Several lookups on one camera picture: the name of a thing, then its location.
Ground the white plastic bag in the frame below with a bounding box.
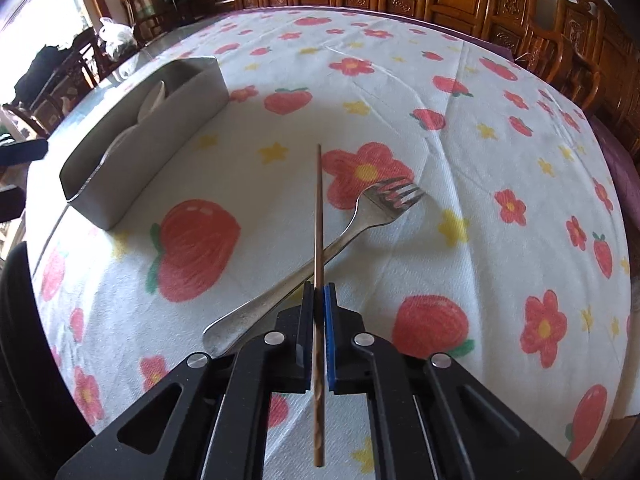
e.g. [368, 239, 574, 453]
[99, 18, 138, 61]

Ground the carved wooden armchair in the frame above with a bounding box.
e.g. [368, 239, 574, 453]
[516, 0, 639, 152]

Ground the dark brown chopstick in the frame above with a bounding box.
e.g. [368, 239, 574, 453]
[311, 144, 326, 468]

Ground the purple seat cushion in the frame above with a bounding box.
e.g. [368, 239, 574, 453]
[589, 116, 639, 216]

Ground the floral strawberry tablecloth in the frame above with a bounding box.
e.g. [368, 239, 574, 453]
[26, 10, 630, 469]

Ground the large cream plastic ladle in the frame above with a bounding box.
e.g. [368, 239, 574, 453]
[100, 80, 167, 164]

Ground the grey metal utensil box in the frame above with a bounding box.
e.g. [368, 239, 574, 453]
[60, 58, 229, 230]

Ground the stainless steel fork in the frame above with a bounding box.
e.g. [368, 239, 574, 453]
[202, 178, 425, 358]

